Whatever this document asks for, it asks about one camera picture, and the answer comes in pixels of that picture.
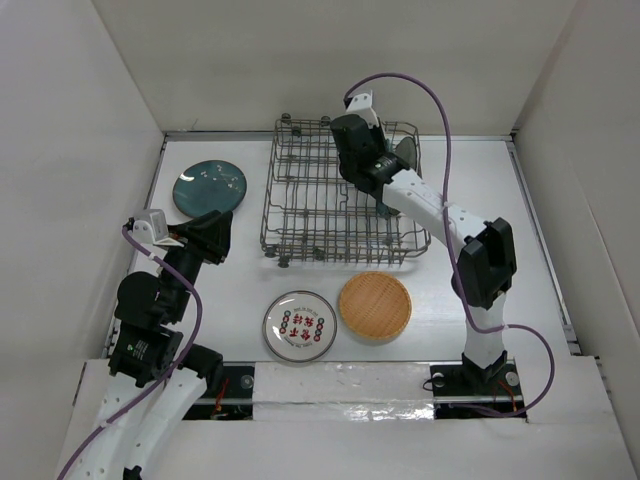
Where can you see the teal scalloped plate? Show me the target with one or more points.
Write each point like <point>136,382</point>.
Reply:
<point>384,211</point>

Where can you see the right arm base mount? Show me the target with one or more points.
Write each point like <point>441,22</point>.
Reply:
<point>450,388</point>

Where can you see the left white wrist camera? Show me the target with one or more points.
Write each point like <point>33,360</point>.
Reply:
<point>148,227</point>

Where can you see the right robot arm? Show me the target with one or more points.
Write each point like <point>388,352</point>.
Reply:
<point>482,252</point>

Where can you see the dark teal blossom plate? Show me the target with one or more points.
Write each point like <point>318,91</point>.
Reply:
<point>210,185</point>

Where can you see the cream plate tree drawing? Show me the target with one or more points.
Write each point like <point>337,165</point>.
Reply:
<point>406,149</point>

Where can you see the grey wire dish rack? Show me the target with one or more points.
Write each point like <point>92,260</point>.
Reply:
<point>311,214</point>

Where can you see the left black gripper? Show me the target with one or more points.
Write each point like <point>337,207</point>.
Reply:
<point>207,234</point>

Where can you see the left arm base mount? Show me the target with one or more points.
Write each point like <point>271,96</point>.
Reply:
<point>231,401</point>

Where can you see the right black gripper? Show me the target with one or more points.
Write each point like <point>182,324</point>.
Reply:
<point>379,133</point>

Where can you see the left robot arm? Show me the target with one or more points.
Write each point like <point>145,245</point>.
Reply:
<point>156,368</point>

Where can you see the white plate red characters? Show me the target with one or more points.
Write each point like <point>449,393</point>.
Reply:
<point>299,327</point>

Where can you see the round woven bamboo tray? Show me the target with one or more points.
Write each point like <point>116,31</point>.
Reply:
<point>375,306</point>

